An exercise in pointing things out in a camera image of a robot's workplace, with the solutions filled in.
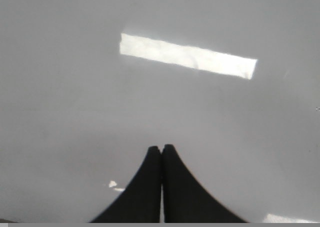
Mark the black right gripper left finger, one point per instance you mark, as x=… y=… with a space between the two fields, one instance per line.
x=140 y=202

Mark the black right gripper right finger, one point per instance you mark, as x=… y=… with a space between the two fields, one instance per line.
x=184 y=198

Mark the white whiteboard with metal frame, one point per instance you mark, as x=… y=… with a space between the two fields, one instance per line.
x=86 y=86

